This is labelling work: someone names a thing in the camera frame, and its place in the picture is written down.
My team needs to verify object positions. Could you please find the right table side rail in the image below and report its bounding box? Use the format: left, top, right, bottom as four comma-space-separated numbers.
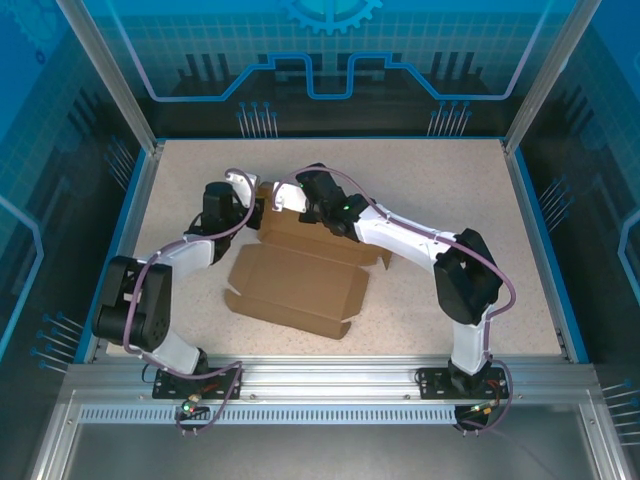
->
499, 139, 591, 364

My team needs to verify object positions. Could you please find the right aluminium corner post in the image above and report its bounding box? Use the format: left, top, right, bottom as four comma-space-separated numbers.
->
501, 0, 601, 156

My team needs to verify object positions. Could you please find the left table side rail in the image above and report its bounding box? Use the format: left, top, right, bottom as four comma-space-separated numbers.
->
82, 142, 166, 364

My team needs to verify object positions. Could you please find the table side rail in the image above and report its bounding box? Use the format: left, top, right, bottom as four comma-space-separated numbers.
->
82, 142, 166, 364
499, 139, 591, 364

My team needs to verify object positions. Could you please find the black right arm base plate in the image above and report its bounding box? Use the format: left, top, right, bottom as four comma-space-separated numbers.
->
417, 367, 506, 401

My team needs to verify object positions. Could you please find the aluminium mounting rail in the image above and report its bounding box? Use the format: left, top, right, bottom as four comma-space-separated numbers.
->
64, 353, 601, 404

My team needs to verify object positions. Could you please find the slotted grey cable duct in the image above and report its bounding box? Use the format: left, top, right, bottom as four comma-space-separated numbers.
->
78, 404, 460, 425

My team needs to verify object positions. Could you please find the brown cardboard paper box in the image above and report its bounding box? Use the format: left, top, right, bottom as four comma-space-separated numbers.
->
223, 180, 394, 342

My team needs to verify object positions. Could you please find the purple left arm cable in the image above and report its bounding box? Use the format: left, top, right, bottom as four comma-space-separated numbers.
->
122, 167, 261, 436

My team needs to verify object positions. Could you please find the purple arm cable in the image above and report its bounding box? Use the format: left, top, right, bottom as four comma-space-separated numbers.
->
271, 167, 519, 436
122, 167, 261, 436

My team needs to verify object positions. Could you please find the small connector with green light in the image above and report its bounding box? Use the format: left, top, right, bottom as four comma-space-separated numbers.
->
468, 399, 502, 419
180, 392, 205, 417

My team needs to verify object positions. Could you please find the left aluminium corner post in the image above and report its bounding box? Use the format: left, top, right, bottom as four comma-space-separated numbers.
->
54, 0, 167, 157

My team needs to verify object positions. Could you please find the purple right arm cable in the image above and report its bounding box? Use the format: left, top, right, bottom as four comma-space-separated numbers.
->
271, 167, 519, 436

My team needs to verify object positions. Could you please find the aluminium corner post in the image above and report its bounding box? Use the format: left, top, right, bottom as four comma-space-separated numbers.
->
501, 0, 601, 156
54, 0, 167, 157

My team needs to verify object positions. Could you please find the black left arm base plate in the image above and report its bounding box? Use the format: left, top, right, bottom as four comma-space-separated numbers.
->
152, 366, 245, 401

